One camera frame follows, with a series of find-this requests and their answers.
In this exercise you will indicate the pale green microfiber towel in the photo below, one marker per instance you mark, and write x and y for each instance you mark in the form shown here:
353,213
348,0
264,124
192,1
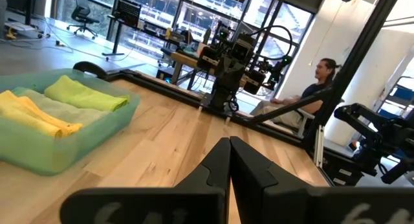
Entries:
64,110

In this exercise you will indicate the wooden background table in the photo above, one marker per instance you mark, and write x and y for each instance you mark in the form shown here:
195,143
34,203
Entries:
184,57

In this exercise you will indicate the black equipment case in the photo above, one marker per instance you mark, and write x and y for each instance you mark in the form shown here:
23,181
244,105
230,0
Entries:
343,169

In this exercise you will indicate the black office chair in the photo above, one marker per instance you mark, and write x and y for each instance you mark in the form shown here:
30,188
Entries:
82,13

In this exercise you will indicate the person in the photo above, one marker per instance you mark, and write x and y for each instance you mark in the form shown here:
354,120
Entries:
310,91

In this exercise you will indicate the yellow microfiber towel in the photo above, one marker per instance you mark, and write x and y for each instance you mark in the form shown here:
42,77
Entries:
32,120

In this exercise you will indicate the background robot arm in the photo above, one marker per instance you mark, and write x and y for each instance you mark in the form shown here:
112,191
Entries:
372,136
275,72

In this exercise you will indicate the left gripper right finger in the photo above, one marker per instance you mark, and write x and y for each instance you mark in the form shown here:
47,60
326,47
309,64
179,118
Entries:
291,204

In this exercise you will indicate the lime green microfiber towel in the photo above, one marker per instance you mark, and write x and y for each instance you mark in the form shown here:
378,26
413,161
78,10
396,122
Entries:
84,94

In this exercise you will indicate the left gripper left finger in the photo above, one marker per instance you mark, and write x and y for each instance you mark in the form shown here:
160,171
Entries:
194,204

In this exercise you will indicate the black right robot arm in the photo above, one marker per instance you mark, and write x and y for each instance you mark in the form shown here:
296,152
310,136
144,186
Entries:
223,97

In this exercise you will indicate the white chair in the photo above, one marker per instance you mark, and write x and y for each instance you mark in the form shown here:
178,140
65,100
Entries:
305,120

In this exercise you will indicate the black table clamp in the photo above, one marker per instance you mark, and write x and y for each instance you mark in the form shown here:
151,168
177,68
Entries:
87,67

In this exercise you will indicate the black standing desk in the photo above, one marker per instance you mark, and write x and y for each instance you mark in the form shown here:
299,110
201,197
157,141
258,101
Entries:
127,12

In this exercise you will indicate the teal plastic bin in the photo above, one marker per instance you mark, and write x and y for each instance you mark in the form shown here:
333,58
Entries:
48,152

